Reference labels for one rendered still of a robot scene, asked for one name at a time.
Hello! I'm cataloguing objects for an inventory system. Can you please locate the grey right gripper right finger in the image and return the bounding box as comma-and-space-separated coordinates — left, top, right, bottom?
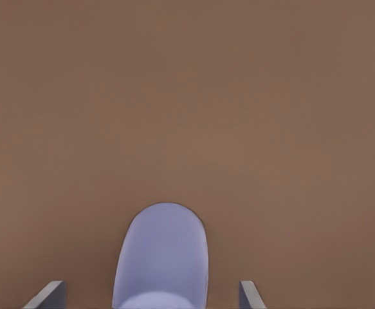
238, 280, 268, 309

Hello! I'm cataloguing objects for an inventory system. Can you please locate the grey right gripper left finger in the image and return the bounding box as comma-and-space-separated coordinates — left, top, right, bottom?
22, 280, 67, 309

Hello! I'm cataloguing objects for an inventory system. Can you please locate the pale lavender cup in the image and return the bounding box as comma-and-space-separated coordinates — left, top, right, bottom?
112, 201, 208, 309

